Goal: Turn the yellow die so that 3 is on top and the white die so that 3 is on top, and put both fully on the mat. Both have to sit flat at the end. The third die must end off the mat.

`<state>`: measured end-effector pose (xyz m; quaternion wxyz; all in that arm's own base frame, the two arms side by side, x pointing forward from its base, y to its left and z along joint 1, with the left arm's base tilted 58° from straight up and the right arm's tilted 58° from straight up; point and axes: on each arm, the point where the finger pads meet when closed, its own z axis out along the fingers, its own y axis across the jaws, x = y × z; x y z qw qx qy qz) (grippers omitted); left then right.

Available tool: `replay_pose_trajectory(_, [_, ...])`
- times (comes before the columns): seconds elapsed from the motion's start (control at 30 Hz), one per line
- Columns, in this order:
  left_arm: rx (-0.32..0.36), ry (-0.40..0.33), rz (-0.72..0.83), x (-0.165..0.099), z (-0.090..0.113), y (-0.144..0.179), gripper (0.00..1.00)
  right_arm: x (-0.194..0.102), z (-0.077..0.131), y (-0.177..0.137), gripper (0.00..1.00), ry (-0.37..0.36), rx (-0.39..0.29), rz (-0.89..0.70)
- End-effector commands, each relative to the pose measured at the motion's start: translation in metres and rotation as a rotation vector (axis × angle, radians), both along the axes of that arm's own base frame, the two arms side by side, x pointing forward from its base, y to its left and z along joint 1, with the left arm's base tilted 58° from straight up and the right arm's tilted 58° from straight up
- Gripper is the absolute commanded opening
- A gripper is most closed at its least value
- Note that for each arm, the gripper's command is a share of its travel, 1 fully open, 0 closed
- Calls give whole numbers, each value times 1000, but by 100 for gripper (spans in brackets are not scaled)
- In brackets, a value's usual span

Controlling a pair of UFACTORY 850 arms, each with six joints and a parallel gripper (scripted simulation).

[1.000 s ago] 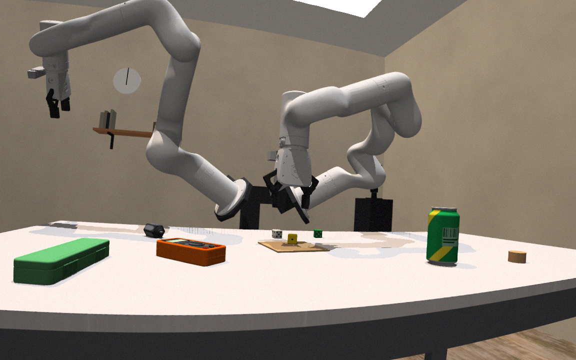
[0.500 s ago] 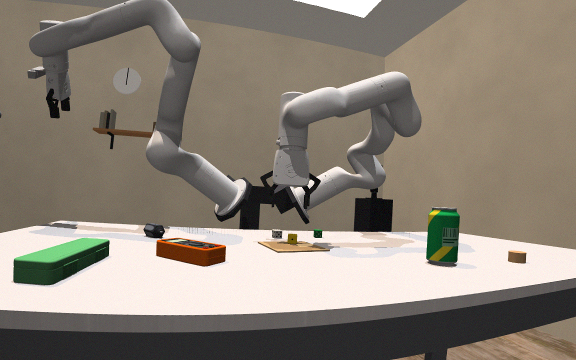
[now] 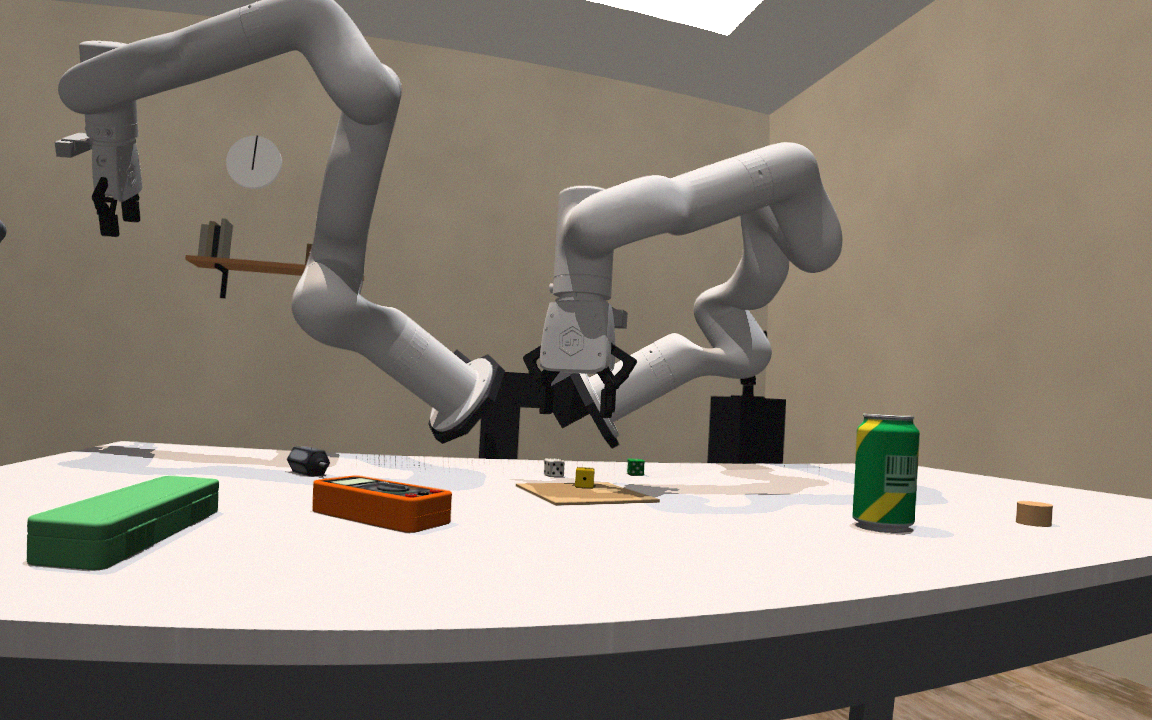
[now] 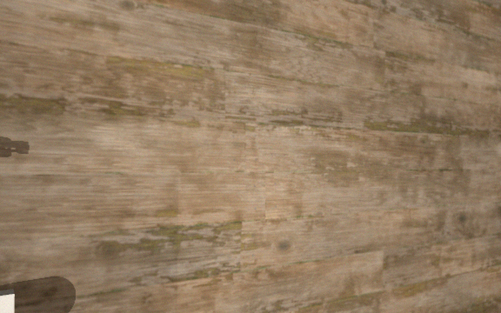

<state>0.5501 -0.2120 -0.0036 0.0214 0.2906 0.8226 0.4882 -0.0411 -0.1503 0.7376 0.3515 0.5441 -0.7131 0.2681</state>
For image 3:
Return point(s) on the tan flat mat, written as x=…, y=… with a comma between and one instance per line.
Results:
x=565, y=494

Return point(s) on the green pencil case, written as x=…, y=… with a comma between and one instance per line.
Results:
x=101, y=531

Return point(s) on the yellow die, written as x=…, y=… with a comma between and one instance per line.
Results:
x=584, y=477

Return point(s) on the green soda can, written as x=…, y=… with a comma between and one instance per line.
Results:
x=886, y=470

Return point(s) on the orange multimeter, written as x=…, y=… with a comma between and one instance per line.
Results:
x=392, y=505

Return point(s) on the brown cylinder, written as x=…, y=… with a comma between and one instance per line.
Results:
x=1034, y=513

